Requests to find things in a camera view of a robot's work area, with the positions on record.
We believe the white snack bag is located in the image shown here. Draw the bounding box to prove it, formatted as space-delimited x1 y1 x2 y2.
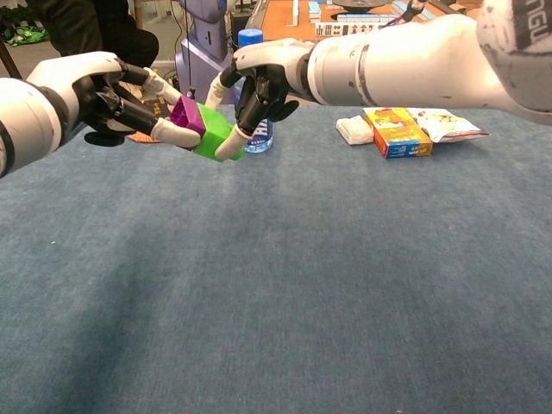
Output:
407 107 492 144

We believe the white tissue pack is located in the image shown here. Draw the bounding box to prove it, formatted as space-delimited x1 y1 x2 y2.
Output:
336 115 375 146

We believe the brown mahjong table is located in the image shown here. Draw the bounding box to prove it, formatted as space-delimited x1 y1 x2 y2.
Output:
257 0 488 45

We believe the blue felt table cover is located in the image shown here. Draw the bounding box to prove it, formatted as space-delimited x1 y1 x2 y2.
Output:
0 102 552 414

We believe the person in black clothes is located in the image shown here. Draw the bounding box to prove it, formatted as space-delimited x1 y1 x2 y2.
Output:
36 0 160 70

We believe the face-up mahjong tile row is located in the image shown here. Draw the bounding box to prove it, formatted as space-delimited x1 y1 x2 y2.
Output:
314 21 392 38

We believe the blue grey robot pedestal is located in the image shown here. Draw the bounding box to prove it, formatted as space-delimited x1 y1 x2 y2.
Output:
174 0 237 106

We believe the water bottle blue cap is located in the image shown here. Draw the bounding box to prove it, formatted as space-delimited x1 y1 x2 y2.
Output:
235 28 274 154

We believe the dark wooden table leg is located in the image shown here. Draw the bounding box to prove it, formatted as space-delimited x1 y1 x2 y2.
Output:
0 39 23 81

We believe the green black fabric pile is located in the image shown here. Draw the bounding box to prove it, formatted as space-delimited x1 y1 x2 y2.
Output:
0 24 53 48

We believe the brown cardboard box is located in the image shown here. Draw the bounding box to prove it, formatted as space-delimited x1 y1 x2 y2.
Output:
448 0 488 21

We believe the green building block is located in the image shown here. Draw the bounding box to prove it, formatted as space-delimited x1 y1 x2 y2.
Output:
192 103 246 163

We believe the black hanging cable with plug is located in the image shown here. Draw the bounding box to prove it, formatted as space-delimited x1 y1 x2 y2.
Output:
182 0 198 101

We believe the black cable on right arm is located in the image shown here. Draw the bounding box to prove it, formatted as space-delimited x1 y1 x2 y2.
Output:
379 0 429 29

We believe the yellow orange snack box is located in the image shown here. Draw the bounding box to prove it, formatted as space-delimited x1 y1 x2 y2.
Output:
362 107 434 160

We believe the black mahjong table centre dish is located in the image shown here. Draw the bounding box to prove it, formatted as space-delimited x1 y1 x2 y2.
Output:
331 0 394 14

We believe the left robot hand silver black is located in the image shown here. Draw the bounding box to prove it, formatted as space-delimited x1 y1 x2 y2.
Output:
28 51 203 150

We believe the purple building block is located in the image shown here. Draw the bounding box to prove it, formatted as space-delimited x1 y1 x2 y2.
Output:
168 95 204 151

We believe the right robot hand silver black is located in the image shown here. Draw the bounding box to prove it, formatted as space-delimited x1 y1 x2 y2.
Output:
205 37 314 160

